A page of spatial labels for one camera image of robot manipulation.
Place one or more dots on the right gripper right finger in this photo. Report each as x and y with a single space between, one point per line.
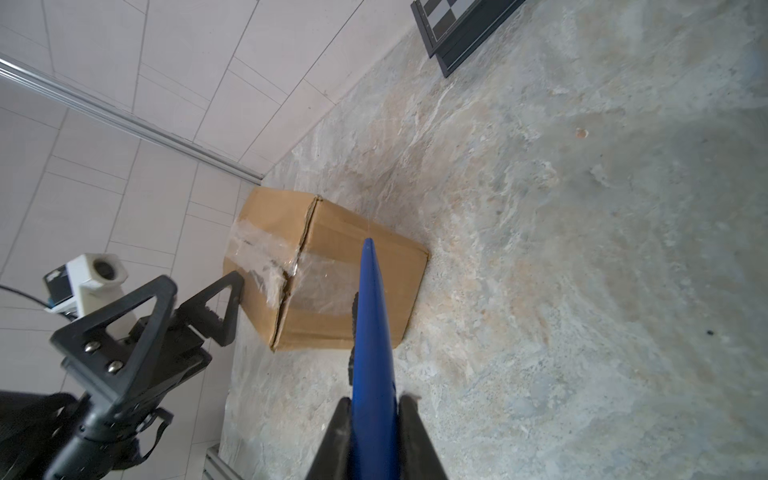
418 458

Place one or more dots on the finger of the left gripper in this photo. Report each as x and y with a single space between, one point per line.
113 372
196 313

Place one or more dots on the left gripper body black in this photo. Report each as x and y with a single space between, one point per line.
96 440

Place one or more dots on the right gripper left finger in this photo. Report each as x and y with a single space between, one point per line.
332 459

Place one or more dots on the blue utility knife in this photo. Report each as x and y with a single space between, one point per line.
374 450

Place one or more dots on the brown cardboard express box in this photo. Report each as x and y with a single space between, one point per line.
300 257

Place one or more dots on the black white chessboard box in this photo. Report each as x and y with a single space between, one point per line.
452 30

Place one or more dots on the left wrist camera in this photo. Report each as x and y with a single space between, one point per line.
85 284

